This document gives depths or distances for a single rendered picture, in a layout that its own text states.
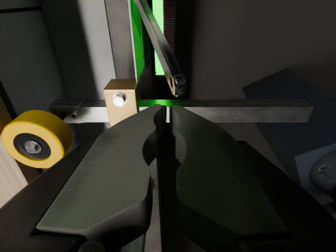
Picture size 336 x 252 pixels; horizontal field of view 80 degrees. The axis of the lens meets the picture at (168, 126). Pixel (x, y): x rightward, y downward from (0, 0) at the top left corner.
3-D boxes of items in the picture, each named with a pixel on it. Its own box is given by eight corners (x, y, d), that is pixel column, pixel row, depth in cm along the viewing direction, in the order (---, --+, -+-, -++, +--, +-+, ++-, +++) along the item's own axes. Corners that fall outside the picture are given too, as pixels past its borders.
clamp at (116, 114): (143, 78, 35) (139, 89, 30) (148, 141, 42) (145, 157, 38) (107, 78, 35) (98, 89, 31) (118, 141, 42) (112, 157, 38)
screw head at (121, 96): (126, 92, 31) (124, 95, 30) (127, 104, 32) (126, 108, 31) (112, 92, 31) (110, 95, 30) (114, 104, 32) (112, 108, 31)
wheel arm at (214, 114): (301, 95, 36) (316, 107, 32) (295, 112, 38) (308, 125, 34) (58, 96, 37) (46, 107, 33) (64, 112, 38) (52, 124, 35)
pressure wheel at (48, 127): (57, 78, 33) (9, 111, 23) (99, 107, 36) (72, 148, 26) (37, 110, 36) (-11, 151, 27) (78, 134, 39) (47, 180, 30)
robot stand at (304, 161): (286, 67, 110) (382, 127, 60) (294, 104, 122) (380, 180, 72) (241, 87, 117) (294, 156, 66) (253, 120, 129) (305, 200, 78)
